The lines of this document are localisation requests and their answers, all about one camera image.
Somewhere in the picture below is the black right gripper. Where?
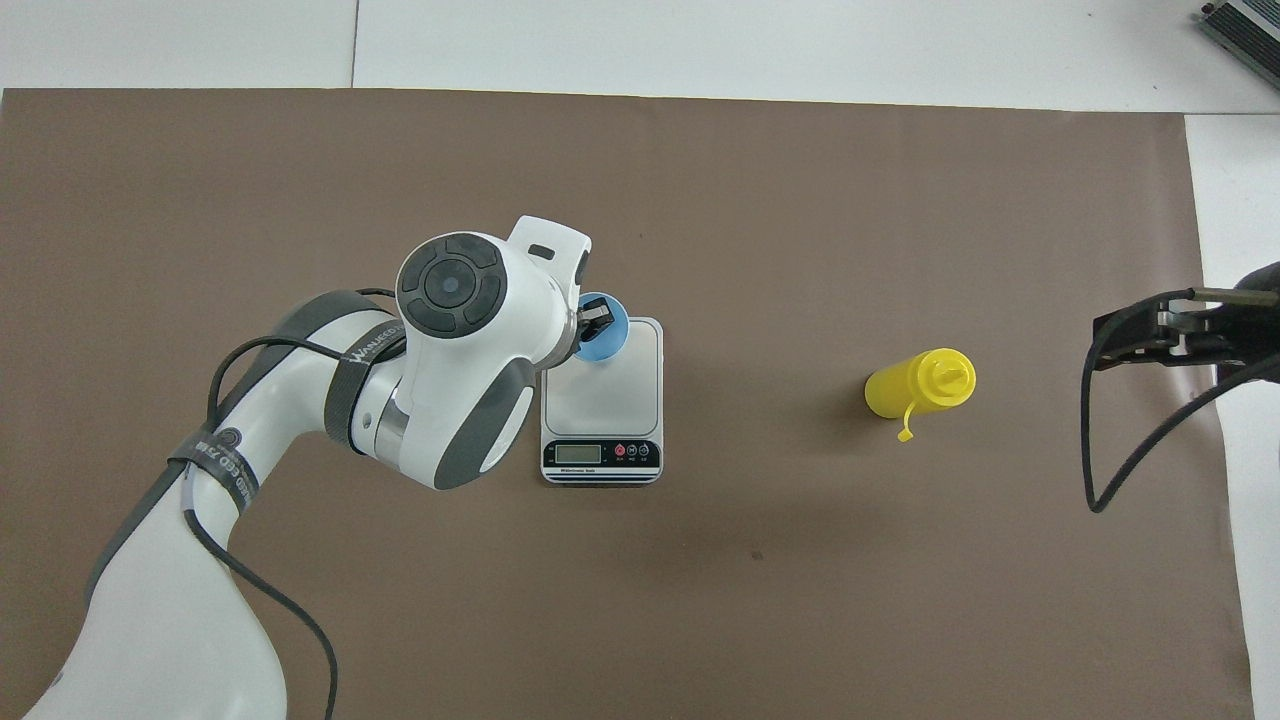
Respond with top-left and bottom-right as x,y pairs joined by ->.
1092,262 -> 1280,386

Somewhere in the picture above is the light blue plastic cup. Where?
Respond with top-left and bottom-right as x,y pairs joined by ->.
574,292 -> 631,363

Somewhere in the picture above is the yellow squeeze bottle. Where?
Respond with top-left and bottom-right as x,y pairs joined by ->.
865,347 -> 977,443

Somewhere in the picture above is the silver digital kitchen scale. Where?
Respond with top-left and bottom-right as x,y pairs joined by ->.
540,317 -> 664,487

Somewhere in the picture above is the brown table mat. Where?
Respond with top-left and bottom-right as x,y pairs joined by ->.
0,88 -> 1256,720

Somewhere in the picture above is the silver ribbed metal device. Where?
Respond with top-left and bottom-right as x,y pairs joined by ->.
1198,0 -> 1280,93

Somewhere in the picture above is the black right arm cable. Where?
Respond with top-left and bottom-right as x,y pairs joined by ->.
1083,288 -> 1280,514

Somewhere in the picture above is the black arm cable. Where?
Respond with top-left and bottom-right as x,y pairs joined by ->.
1083,288 -> 1280,514
180,288 -> 401,720

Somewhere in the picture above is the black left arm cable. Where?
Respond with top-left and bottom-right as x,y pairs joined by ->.
180,288 -> 401,720

